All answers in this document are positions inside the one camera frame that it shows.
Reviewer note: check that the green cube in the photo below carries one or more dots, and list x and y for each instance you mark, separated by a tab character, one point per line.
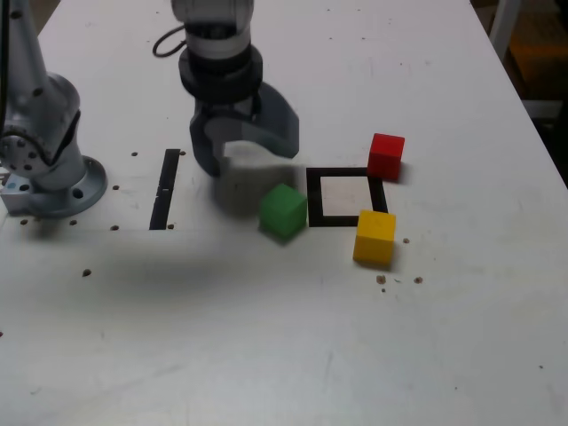
281	213

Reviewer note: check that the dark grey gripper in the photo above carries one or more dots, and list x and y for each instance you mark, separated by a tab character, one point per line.
226	111

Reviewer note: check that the black tape strip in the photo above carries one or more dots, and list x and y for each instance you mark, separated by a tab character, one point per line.
164	191

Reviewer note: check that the white shelf board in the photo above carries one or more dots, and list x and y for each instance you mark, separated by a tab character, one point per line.
543	108

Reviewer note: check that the red cube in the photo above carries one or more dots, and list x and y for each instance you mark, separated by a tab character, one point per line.
385	155

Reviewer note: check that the white metal frame post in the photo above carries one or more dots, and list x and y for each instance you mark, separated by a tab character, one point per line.
503	18

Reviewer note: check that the black tape square outline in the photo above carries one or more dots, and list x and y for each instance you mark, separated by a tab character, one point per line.
314	199

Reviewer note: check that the yellow cube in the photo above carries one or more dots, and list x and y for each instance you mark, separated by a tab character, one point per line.
374	242

